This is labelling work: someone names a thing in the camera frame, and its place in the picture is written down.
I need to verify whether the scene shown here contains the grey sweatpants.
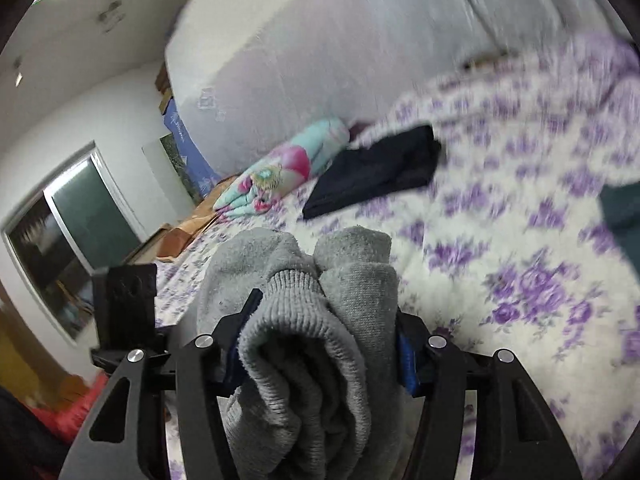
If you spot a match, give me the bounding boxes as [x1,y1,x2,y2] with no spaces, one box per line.
[190,226,404,479]

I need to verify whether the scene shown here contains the window with white frame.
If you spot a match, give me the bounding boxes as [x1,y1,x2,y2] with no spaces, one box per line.
[1,143,142,341]

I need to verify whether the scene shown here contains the red garment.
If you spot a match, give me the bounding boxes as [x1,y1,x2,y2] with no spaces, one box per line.
[28,372,108,444]

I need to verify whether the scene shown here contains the pale lilac headboard cover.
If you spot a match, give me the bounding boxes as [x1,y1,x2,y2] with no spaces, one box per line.
[165,0,625,176]

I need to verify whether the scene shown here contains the orange brown cloth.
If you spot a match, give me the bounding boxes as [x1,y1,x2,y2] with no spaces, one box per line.
[155,174,236,261]

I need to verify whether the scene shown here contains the black folded garment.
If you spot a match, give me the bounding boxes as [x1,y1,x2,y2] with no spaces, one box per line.
[303,125,442,220]

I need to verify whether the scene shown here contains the dark teal garment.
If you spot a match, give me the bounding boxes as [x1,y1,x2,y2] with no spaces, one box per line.
[599,182,640,252]

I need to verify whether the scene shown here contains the purple floral bedspread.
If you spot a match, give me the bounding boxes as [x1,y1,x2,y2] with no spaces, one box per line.
[155,35,639,479]

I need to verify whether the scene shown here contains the colourful floral folded blanket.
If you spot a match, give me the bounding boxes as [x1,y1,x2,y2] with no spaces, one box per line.
[213,118,349,218]

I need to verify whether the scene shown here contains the blue patterned cloth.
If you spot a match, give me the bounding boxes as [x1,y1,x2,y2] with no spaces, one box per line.
[163,98,221,198]

